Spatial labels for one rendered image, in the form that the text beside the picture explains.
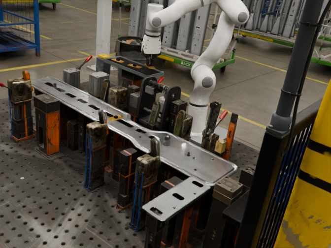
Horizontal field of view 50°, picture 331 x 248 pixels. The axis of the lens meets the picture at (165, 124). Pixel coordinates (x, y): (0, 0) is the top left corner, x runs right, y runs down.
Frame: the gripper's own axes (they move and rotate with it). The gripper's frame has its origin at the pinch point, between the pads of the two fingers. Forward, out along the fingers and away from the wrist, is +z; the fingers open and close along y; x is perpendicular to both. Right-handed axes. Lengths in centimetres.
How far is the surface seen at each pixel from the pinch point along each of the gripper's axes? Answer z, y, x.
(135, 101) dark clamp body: 16.7, 13.4, 15.1
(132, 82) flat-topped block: 14.2, 7.1, -5.8
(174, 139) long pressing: 22, 7, 51
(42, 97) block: 19, 59, -2
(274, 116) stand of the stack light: -36, 43, 143
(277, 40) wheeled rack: 95, -527, -459
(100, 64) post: 11.2, 19.2, -32.7
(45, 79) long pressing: 22, 52, -37
